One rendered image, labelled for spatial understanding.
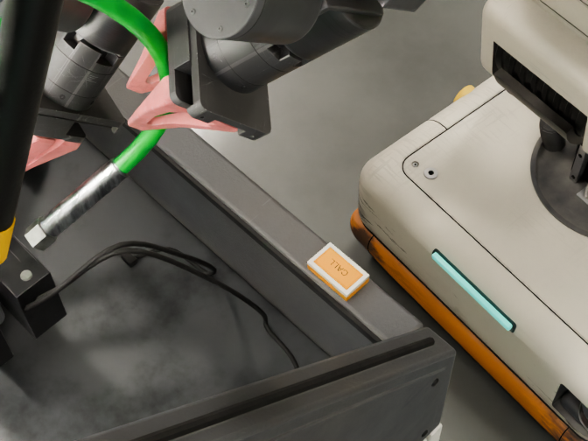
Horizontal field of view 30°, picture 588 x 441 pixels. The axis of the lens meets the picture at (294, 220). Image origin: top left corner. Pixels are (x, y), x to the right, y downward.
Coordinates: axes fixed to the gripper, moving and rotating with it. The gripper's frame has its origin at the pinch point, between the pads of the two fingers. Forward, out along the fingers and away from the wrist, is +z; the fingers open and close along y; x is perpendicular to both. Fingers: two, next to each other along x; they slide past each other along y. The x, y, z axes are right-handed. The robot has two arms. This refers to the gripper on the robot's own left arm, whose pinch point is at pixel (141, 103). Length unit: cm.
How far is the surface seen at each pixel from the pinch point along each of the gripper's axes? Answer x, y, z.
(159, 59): -2.8, -0.2, -5.1
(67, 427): 18.1, 15.5, 32.9
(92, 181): 0.7, 3.5, 6.6
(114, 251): 10.2, 4.4, 15.8
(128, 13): -7.3, -0.9, -7.4
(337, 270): 27.4, 5.7, 5.6
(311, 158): 114, -55, 77
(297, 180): 111, -50, 79
